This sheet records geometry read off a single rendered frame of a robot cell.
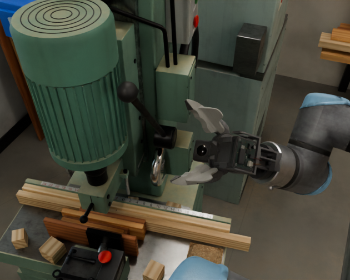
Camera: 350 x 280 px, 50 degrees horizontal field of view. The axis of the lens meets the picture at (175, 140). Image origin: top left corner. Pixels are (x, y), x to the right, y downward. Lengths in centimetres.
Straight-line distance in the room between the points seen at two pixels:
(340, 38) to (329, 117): 184
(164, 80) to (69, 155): 29
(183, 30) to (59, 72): 39
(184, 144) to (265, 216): 129
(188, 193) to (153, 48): 56
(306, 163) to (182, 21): 43
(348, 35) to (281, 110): 70
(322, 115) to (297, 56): 242
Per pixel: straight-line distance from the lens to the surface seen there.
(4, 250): 112
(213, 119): 69
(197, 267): 37
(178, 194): 126
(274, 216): 225
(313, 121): 82
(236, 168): 66
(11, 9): 171
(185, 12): 92
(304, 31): 313
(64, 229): 103
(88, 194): 94
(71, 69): 65
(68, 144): 77
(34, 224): 114
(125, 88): 60
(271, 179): 76
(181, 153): 102
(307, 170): 81
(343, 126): 82
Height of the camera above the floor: 179
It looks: 44 degrees down
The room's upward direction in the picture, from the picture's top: straight up
